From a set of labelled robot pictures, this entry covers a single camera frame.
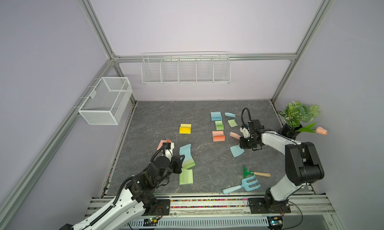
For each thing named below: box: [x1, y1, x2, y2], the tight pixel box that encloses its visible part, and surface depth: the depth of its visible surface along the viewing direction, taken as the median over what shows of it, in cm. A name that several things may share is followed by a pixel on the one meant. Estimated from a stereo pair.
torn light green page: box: [227, 119, 238, 128], surface depth 110 cm
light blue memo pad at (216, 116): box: [210, 111, 222, 121], surface depth 113 cm
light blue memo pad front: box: [179, 143, 196, 169], surface depth 79 cm
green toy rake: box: [243, 165, 271, 179], surface depth 85 cm
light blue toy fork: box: [222, 174, 261, 195], surface depth 81 cm
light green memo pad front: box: [179, 167, 193, 185], surface depth 84 cm
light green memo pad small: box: [215, 120, 224, 131], surface depth 105 cm
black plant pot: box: [278, 123, 303, 140], surface depth 87 cm
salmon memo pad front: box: [212, 130, 226, 142], surface depth 100 cm
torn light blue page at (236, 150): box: [230, 144, 245, 158], surface depth 94 cm
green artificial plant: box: [277, 101, 320, 129], surface depth 82 cm
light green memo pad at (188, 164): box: [182, 158, 196, 169], surface depth 88 cm
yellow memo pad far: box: [179, 123, 192, 134], surface depth 104 cm
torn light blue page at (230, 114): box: [224, 112, 236, 118], surface depth 114 cm
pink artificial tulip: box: [296, 123, 328, 136], surface depth 77 cm
